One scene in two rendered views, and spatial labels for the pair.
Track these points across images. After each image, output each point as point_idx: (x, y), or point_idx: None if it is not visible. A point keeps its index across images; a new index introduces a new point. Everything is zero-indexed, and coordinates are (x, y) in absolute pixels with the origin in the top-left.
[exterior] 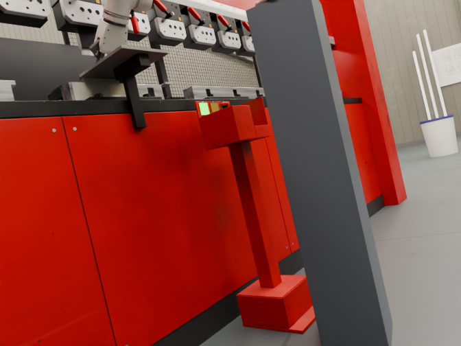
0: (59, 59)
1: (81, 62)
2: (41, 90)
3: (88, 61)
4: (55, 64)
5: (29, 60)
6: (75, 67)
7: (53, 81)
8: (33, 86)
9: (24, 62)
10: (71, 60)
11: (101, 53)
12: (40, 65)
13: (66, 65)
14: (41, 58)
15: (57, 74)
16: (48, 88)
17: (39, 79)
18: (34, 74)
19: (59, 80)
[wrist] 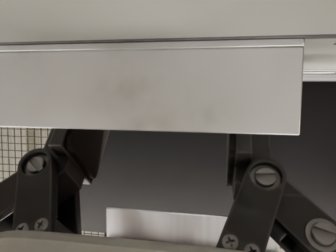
0: (153, 205)
1: (107, 198)
2: (205, 142)
3: (93, 201)
4: (162, 193)
5: (213, 201)
6: (122, 188)
7: (177, 160)
8: (218, 149)
9: (224, 199)
10: (128, 202)
11: (265, 245)
12: (193, 192)
13: (141, 192)
14: (188, 207)
15: (163, 174)
16: (190, 144)
17: (203, 164)
18: (210, 174)
19: (163, 161)
